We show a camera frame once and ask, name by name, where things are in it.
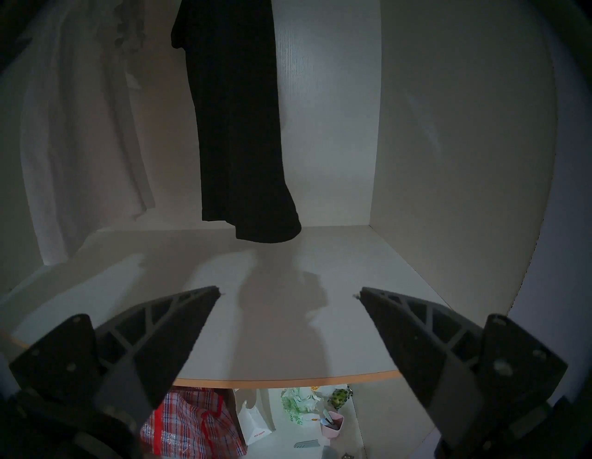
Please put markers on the long white short-sleeve shirt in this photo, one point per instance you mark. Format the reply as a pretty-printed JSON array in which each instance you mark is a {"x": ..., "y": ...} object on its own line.
[{"x": 74, "y": 139}]

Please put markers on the red plaid woven bag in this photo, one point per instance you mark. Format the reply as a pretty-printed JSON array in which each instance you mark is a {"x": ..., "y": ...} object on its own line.
[{"x": 194, "y": 430}]

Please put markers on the grey comb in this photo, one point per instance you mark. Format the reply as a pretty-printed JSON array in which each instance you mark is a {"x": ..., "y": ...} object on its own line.
[{"x": 307, "y": 444}]

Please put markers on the green spotted toy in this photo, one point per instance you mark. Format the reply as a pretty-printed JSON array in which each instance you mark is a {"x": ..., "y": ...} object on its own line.
[{"x": 340, "y": 398}]

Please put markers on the green white plastic bag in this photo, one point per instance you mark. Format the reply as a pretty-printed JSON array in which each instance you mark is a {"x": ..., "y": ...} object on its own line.
[{"x": 298, "y": 405}]

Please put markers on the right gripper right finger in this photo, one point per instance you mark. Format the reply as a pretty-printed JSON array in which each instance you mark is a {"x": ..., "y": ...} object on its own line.
[{"x": 425, "y": 351}]

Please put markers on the black shirt and pants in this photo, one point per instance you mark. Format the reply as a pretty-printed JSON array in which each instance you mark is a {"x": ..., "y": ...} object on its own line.
[{"x": 240, "y": 139}]

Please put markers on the lilac wardrobe door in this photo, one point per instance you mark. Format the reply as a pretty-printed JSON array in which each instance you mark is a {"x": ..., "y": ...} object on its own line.
[{"x": 555, "y": 277}]

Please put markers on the white paper bag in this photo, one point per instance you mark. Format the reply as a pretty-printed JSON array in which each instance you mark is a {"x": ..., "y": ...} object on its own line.
[{"x": 256, "y": 425}]

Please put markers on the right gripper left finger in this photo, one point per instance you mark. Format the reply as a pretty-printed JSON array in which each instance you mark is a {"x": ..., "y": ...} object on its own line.
[{"x": 157, "y": 351}]

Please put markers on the pink cup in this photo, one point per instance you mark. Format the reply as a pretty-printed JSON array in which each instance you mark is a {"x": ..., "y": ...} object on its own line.
[{"x": 334, "y": 428}]

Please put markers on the white wardrobe carcass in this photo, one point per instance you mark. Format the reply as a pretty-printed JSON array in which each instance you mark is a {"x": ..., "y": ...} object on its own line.
[{"x": 462, "y": 139}]

